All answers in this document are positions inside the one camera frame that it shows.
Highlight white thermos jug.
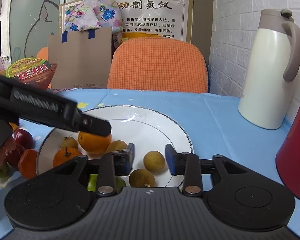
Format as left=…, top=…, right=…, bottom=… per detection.
left=238, top=9, right=300, bottom=129

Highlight orange chair far left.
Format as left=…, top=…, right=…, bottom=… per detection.
left=36, top=47, right=49, bottom=61

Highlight orange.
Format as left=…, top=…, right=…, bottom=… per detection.
left=78, top=132, right=112, bottom=155

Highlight orange chair near plate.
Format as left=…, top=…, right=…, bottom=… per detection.
left=107, top=37, right=208, bottom=93

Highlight green apple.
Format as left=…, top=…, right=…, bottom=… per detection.
left=87, top=174, right=126, bottom=193
left=0, top=161, right=9, bottom=178

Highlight instant noodle cup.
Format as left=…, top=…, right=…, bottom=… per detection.
left=5, top=57, right=54, bottom=81

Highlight pink glass bowl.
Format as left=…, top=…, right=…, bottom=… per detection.
left=10, top=63, right=57, bottom=89

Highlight floral fabric bundle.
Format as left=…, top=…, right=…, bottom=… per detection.
left=64, top=0, right=123, bottom=34

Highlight dark red plum back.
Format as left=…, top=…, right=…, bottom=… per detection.
left=14, top=128, right=34, bottom=150

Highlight dark red plum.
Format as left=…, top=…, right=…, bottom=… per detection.
left=5, top=144, right=25, bottom=170
left=14, top=128, right=34, bottom=150

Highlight dark red plum front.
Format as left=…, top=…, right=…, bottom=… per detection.
left=5, top=144, right=25, bottom=170

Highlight brown cardboard box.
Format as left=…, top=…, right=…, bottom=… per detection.
left=48, top=27, right=113, bottom=89

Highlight yellow snack bag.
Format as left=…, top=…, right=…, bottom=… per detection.
left=117, top=32, right=161, bottom=44

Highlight chinese text poster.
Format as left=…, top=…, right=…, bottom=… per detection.
left=59, top=0, right=193, bottom=43

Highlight stemmed tangerine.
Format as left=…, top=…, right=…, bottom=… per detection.
left=53, top=147, right=82, bottom=167

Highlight red thermos jug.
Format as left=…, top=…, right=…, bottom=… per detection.
left=275, top=107, right=300, bottom=200

